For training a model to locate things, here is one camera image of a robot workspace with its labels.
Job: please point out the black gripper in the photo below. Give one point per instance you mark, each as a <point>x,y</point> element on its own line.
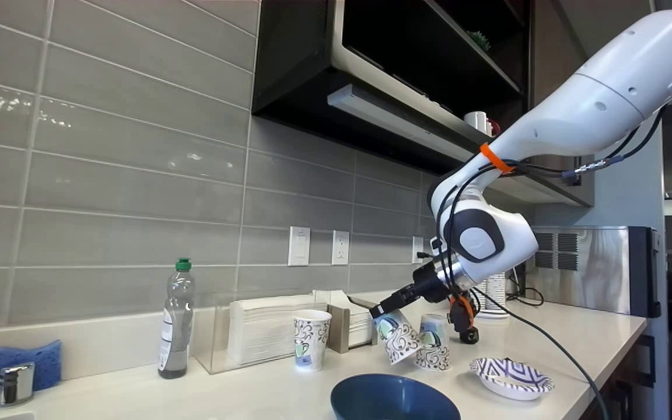
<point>429,283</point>

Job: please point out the patterned paper cup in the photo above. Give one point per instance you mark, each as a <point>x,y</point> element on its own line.
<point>433,347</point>
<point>401,344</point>
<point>311,341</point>

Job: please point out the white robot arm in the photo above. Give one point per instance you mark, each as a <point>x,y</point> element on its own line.
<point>592,111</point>

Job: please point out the brown napkin dispenser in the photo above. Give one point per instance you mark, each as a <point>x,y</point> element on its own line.
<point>339,326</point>

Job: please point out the dark blue bowl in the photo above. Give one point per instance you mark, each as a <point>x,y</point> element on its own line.
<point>391,399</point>

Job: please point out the stack of paper cups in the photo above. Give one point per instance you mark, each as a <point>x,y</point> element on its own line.
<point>496,294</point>

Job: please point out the stack of white napkins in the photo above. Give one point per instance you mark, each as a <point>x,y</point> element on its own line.
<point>260,329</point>

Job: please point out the patterned paper plate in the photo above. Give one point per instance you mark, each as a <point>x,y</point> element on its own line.
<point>511,376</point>

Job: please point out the clear napkin holder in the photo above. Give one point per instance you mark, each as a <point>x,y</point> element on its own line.
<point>216,344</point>

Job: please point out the under-cabinet light bar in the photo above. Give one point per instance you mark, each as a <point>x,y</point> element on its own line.
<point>394,119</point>

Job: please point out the clear bottle with green cap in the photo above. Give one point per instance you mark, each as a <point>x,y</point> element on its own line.
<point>176,326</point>

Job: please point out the white mug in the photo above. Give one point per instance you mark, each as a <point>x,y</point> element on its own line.
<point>476,121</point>

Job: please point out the stainless steel appliance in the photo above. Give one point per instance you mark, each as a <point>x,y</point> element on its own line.
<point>592,271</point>

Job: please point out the small green plant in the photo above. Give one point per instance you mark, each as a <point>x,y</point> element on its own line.
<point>480,40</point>

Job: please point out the chrome tap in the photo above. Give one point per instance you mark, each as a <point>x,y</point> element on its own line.
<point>14,384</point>

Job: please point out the white wall socket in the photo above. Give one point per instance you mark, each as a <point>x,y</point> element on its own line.
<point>340,248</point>
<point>417,248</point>

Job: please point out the white wall switch plate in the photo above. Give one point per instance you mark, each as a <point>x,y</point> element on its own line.
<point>299,246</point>

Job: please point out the dark wall cabinet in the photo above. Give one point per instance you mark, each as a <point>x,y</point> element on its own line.
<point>295,52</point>

